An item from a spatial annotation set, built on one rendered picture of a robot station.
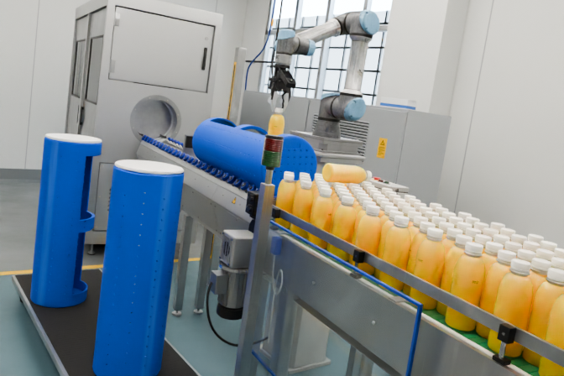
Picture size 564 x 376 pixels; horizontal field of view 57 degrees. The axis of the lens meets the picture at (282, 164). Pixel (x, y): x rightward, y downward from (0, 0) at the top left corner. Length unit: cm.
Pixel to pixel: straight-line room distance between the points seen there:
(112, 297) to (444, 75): 363
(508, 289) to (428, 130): 282
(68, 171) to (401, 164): 220
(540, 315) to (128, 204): 149
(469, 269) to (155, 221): 126
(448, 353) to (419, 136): 272
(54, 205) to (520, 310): 228
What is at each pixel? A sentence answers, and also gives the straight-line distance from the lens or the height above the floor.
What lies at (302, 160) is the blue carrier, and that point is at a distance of 232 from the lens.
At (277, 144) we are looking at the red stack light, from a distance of 167.
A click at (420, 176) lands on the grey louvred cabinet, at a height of 98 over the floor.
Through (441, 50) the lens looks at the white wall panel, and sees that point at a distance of 494.
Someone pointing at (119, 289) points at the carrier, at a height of 55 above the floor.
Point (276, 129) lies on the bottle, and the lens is 233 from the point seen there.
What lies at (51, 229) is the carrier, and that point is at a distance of 294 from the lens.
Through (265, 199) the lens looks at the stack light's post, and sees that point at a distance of 171.
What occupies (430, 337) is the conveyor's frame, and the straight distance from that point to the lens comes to 136.
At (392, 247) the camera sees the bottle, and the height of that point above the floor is 102.
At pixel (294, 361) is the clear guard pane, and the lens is 179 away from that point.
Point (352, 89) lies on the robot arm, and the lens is 262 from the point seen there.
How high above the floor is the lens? 137
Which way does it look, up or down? 7 degrees down
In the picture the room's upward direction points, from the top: 8 degrees clockwise
